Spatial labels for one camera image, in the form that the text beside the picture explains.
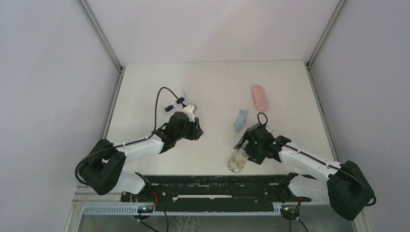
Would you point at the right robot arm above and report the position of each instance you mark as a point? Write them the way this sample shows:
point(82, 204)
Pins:
point(343, 186)

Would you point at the aluminium frame rail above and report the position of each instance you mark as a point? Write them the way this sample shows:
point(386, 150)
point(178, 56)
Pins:
point(111, 204)

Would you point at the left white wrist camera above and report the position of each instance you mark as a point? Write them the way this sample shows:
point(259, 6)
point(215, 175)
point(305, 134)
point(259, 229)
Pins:
point(189, 110)

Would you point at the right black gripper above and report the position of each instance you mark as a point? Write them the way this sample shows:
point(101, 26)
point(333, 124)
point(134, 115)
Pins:
point(244, 148)

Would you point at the light blue cloth right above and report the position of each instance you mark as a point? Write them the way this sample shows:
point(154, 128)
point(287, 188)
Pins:
point(240, 120)

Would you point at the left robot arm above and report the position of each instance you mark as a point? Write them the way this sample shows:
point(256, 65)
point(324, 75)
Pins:
point(102, 169)

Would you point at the patterned glasses case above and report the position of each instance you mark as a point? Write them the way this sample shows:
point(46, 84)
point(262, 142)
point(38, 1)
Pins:
point(238, 161)

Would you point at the white sunglasses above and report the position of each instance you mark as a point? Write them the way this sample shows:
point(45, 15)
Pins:
point(170, 103)

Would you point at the pink glasses case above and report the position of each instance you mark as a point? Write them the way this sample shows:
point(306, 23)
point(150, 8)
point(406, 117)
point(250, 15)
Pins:
point(260, 98)

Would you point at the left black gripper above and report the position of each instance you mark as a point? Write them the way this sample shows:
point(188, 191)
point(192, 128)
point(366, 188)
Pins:
point(179, 103)

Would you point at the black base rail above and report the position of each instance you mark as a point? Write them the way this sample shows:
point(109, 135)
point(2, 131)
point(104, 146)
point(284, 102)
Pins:
point(215, 193)

